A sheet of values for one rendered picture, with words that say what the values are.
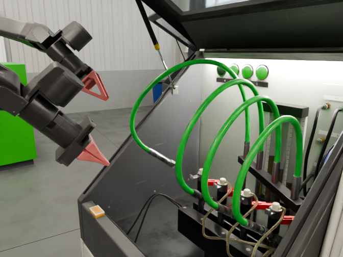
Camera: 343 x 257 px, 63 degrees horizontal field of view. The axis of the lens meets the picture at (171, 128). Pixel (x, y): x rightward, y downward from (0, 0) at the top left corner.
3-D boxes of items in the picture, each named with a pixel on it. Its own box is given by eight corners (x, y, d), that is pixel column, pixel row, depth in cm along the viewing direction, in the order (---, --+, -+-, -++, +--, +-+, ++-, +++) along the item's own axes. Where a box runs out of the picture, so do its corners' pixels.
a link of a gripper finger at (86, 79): (115, 91, 83) (93, 69, 83) (112, 88, 76) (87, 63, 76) (99, 107, 83) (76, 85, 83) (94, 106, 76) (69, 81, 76)
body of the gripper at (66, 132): (98, 128, 56) (68, 103, 53) (63, 166, 55) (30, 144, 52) (94, 121, 62) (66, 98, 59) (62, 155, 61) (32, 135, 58)
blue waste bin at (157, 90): (147, 109, 731) (147, 80, 711) (168, 107, 760) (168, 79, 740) (158, 114, 681) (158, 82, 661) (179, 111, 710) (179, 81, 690)
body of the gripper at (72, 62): (97, 73, 86) (79, 56, 85) (90, 67, 75) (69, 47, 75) (82, 88, 85) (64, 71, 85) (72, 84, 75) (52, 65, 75)
